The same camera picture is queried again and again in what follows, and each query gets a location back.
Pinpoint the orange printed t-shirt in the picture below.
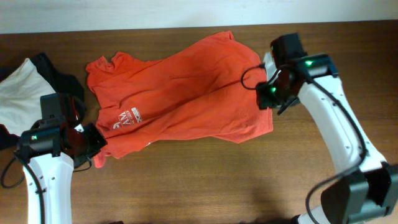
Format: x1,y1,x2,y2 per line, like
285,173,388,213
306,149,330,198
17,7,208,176
86,31,273,168

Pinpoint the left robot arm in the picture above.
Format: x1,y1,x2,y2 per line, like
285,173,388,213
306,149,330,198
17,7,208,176
15,93,107,223

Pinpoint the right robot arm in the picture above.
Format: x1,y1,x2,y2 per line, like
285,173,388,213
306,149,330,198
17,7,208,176
255,33,397,224

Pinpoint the black garment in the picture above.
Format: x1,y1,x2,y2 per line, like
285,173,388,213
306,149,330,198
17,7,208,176
1,53,85,150

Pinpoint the white folded garment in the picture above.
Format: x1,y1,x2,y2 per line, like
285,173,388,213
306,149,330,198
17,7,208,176
1,58,55,136

